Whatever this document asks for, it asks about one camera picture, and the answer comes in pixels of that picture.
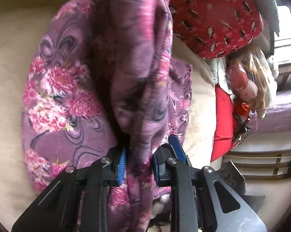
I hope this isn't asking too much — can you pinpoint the beige fleece blanket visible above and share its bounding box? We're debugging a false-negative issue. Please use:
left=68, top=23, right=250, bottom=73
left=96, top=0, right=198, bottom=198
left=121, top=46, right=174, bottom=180
left=0, top=0, right=216, bottom=230

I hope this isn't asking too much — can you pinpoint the red patterned pillow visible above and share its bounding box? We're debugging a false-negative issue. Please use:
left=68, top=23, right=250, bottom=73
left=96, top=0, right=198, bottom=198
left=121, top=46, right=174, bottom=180
left=170, top=0, right=264, bottom=59

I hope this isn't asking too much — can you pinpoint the white gloved right hand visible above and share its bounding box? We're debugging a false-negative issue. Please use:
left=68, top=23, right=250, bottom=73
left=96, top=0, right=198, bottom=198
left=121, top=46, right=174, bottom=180
left=150, top=194, right=172, bottom=219

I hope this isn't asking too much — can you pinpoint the doll in plastic bag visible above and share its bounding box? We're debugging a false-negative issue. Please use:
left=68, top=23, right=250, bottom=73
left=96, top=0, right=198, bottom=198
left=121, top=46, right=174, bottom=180
left=226, top=47, right=277, bottom=119

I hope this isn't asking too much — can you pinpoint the red cloth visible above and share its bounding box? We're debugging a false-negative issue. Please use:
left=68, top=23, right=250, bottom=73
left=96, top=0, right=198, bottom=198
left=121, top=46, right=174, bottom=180
left=210, top=84, right=234, bottom=162

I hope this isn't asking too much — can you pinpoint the wooden bed frame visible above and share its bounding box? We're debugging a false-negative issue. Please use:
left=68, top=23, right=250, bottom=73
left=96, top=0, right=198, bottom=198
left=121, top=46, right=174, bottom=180
left=223, top=66, right=291, bottom=181

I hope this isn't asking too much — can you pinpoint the purple floral shirt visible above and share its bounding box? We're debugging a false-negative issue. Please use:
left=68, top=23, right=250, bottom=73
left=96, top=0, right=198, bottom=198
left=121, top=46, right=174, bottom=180
left=22, top=0, right=192, bottom=231

